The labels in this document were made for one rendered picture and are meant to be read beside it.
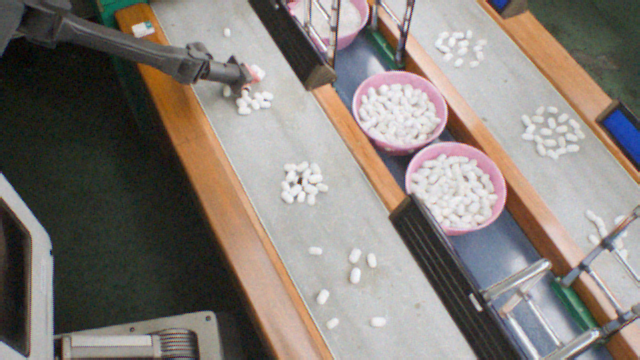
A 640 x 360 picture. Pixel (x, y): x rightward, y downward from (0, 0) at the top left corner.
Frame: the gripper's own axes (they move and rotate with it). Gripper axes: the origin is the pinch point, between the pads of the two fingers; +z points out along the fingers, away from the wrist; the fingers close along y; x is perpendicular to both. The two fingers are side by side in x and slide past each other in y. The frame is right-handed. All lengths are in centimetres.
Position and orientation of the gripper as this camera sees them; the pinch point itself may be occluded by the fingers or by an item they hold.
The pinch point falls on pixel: (257, 79)
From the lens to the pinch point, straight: 175.9
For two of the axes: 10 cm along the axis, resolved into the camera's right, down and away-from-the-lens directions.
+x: -5.9, 6.4, 5.0
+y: -4.7, -7.7, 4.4
